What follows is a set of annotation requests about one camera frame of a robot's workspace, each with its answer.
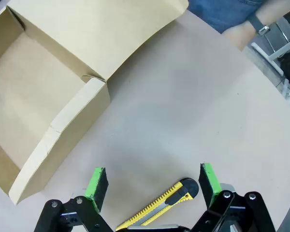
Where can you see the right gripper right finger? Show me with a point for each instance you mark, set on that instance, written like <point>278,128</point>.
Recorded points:
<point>209,183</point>

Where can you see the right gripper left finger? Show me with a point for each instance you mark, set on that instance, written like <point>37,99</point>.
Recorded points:
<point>96,188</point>

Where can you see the brown cardboard box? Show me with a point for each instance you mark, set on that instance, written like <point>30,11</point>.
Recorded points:
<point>38,84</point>

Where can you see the person's left forearm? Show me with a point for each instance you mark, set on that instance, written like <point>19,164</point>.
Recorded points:
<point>273,10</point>

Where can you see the person's left hand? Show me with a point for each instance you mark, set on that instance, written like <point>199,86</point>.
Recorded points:
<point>239,35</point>

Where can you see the yellow utility knife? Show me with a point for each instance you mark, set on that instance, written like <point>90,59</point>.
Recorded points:
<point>159,200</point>

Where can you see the grey metal chair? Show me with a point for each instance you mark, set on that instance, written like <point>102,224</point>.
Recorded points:
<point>278,36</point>

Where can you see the black wristwatch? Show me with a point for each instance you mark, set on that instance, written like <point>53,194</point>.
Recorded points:
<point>257,23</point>

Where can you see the person in dark shirt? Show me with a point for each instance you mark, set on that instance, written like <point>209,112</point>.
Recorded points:
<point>220,12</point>

